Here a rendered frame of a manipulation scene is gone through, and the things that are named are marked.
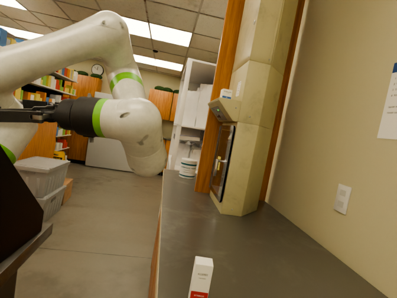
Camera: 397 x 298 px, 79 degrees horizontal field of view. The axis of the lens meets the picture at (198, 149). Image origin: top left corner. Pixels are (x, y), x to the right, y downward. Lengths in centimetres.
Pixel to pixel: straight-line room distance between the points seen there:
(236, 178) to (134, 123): 80
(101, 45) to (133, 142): 41
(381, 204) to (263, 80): 70
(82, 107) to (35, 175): 250
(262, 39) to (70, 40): 85
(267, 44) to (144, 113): 91
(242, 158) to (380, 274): 67
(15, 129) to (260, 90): 99
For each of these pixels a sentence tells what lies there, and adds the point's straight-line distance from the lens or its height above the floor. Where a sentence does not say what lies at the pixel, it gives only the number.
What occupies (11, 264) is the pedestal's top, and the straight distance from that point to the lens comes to 80.
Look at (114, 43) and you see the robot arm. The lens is 88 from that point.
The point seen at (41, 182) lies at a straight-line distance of 306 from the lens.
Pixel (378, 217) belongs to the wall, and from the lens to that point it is 107.
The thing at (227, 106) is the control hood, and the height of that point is 147.
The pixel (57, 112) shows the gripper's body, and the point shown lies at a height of 132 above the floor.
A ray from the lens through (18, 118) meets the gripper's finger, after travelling 64.
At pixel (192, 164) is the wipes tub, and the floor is 106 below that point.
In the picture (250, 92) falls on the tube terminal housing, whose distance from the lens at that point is 123.
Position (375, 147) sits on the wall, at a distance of 111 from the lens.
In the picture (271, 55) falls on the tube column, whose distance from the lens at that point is 130.
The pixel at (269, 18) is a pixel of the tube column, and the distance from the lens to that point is 135.
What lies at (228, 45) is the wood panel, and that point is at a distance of 164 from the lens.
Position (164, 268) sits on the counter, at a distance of 76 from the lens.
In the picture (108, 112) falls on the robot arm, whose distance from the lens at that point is 56.
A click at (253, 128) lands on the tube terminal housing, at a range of 123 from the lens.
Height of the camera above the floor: 134
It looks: 5 degrees down
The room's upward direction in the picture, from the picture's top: 10 degrees clockwise
